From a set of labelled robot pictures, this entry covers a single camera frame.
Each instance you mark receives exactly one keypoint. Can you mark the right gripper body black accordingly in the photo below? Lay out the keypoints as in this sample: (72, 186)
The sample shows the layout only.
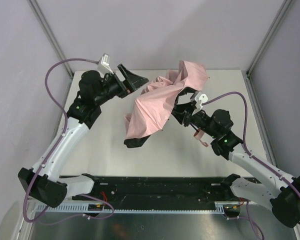
(184, 115)

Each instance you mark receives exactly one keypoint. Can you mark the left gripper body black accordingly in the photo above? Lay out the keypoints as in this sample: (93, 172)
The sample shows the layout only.
(123, 81)

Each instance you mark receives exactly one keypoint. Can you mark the pink folding umbrella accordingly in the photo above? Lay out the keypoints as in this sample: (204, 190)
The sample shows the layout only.
(153, 107)

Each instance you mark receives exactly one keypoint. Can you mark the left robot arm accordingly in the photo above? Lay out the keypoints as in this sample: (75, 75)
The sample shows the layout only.
(43, 182)

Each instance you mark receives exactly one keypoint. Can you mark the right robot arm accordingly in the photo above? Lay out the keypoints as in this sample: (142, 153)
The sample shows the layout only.
(276, 190)

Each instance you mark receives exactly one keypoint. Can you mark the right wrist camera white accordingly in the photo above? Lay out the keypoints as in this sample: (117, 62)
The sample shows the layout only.
(198, 99)

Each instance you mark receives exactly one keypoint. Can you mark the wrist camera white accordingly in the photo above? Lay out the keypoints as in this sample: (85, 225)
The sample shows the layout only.
(198, 99)
(103, 65)

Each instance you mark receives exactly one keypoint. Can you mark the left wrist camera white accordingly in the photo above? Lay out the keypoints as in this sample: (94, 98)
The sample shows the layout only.
(103, 65)

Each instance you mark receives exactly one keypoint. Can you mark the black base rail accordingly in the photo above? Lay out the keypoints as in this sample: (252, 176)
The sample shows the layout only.
(161, 193)

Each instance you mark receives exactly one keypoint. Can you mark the grey cable duct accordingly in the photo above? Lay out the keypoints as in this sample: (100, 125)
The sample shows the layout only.
(95, 207)

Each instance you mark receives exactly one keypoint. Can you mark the aluminium frame post left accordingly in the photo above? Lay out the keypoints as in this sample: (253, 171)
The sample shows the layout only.
(46, 28)

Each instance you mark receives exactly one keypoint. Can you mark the aluminium frame post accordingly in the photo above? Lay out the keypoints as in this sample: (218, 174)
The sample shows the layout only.
(270, 34)
(46, 28)

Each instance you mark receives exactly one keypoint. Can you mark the aluminium frame post right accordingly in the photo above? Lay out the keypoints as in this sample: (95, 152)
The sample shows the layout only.
(270, 34)

